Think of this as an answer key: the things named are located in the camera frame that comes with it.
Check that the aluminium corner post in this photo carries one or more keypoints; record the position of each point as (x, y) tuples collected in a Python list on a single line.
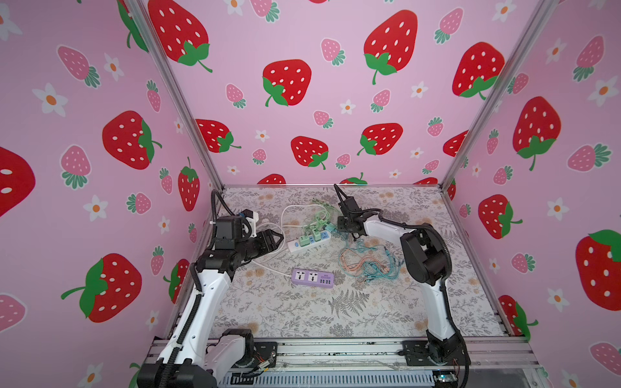
[(537, 22), (146, 29)]

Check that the white blue power strip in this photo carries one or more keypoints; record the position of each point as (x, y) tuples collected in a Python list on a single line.
[(293, 248)]

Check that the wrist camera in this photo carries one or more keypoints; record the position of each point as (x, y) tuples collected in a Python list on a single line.
[(350, 208), (233, 230)]

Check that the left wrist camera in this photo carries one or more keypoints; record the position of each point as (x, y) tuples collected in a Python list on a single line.
[(233, 230)]

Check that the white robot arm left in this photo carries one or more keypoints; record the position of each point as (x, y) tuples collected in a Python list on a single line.
[(194, 310)]

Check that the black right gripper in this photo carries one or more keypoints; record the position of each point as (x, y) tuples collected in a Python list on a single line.
[(349, 211)]

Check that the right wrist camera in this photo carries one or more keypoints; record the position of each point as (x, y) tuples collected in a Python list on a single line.
[(350, 208)]

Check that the aluminium corner post right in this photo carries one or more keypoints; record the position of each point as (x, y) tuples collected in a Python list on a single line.
[(537, 22)]

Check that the aluminium corner post left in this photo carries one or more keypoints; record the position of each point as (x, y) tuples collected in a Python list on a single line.
[(146, 29)]

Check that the light green charger plug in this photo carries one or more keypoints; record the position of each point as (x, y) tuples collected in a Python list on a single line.
[(304, 241)]

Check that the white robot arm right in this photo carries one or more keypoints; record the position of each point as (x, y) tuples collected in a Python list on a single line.
[(428, 262)]

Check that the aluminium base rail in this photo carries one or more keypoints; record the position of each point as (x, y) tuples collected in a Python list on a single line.
[(376, 362)]

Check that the purple power strip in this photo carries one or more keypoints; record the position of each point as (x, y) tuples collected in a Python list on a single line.
[(312, 278)]

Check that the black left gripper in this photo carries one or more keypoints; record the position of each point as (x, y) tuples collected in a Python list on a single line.
[(264, 242)]

